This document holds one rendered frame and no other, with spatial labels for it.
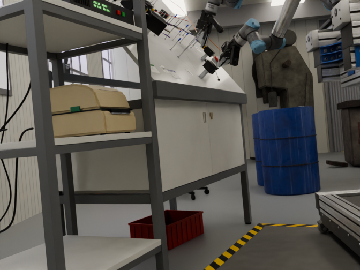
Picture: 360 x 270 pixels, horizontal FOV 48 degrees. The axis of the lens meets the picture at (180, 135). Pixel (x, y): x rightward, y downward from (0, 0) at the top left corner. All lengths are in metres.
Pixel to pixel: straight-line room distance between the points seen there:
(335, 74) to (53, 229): 1.64
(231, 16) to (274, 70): 1.44
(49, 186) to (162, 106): 0.77
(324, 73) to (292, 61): 5.31
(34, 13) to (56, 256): 0.65
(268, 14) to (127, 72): 2.91
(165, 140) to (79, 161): 0.42
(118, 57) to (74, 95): 5.88
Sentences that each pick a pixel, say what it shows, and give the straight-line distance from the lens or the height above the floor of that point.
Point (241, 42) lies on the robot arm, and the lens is 2.39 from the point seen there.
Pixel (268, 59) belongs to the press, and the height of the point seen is 1.81.
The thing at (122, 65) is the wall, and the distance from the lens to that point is 7.29.
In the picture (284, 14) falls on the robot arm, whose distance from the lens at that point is 2.31.
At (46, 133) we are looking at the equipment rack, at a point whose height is 0.68.
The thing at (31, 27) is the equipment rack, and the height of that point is 0.96.
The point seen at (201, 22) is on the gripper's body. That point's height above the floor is 1.29.
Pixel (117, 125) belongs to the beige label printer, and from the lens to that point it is 1.45.
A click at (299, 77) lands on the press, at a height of 1.43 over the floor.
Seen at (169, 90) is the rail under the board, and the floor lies 0.83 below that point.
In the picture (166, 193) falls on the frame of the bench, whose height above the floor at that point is 0.39.
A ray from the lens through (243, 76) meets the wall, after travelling 8.42.
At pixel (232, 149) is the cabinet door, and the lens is 2.52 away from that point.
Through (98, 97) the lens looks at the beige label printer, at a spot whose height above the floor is 0.79.
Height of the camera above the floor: 0.64
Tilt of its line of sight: level
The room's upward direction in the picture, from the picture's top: 5 degrees counter-clockwise
